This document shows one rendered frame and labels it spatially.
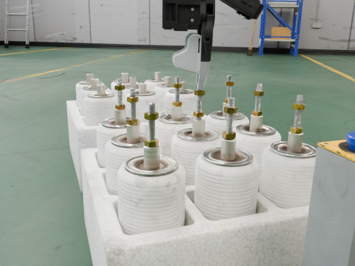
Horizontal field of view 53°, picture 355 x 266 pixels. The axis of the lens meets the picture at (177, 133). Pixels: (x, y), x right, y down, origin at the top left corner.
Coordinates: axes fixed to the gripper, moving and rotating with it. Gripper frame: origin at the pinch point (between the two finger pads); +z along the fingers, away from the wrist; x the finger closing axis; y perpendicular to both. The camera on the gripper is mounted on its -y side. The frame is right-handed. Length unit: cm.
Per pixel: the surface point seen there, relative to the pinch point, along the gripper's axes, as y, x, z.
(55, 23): 209, -697, -10
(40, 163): 46, -51, 35
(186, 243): 4.3, 21.3, 17.8
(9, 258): 37, 0, 35
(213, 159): -0.2, 12.8, 9.5
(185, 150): 3.2, 4.0, 11.2
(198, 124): 0.8, 1.1, 7.4
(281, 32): -200, -552, -2
